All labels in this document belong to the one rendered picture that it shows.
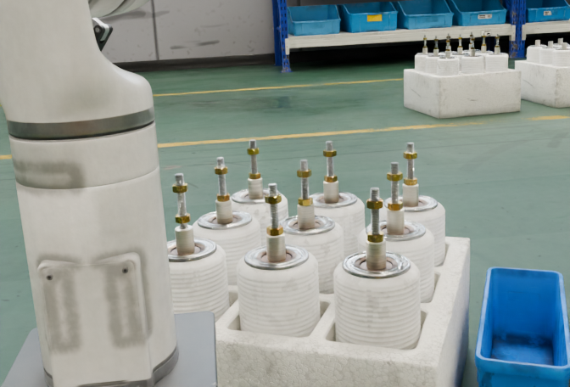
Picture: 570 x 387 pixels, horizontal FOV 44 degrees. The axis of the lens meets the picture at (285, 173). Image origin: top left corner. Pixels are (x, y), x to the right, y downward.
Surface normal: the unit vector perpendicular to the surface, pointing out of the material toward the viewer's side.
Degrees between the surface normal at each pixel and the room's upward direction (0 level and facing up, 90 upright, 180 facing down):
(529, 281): 88
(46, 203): 90
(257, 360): 90
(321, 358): 90
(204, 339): 0
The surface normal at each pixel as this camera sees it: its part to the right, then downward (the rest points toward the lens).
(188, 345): -0.05, -0.97
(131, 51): 0.11, 0.24
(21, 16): -0.42, 0.29
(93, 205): 0.32, 0.21
